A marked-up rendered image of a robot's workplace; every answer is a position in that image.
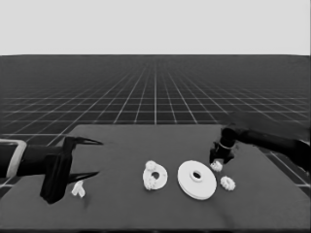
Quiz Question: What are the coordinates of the small white toothed gear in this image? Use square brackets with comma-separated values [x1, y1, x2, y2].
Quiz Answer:
[220, 176, 237, 192]
[143, 176, 157, 191]
[209, 160, 224, 173]
[145, 160, 157, 173]

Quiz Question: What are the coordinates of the large thick white disc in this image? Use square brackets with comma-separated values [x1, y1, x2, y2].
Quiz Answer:
[177, 160, 218, 201]

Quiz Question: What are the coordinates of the small white T-shaped piece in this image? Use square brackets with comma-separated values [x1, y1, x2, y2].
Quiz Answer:
[71, 180, 86, 198]

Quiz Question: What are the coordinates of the white round carrier with pins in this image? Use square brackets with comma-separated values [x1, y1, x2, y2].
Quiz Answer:
[142, 160, 169, 191]

